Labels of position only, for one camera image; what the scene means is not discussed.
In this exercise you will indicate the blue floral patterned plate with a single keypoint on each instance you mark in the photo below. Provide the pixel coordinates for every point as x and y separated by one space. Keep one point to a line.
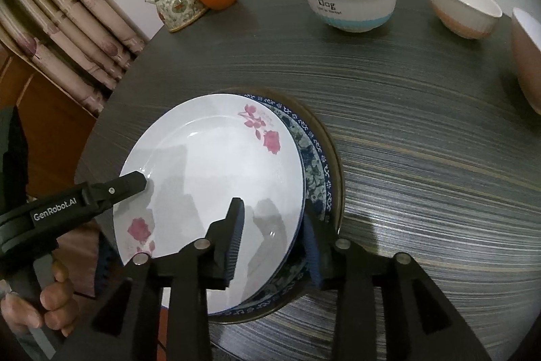
324 187

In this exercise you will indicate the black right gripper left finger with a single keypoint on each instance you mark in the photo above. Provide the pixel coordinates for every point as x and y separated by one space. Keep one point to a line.
126 324

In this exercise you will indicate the white bowl with pink band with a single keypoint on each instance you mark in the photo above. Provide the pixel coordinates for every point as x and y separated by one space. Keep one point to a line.
469 19

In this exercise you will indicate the beige patterned curtain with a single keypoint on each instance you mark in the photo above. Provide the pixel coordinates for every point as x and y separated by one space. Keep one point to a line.
83 46

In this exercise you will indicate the pink bowl white inside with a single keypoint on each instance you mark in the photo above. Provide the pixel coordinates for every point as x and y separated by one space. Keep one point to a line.
525 35

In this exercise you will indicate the white plate with pink roses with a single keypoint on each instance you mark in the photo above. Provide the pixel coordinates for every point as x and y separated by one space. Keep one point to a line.
196 158

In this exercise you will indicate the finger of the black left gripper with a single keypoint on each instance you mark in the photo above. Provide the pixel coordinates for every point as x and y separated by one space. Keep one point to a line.
104 196

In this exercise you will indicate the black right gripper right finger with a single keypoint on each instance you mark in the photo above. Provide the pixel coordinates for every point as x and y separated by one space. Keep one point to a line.
392 297

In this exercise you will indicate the person's left hand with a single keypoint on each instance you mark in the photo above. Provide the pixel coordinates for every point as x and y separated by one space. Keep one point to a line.
61 309

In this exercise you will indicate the brown wooden cabinet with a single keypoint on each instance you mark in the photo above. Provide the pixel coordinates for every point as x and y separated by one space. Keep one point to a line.
57 128

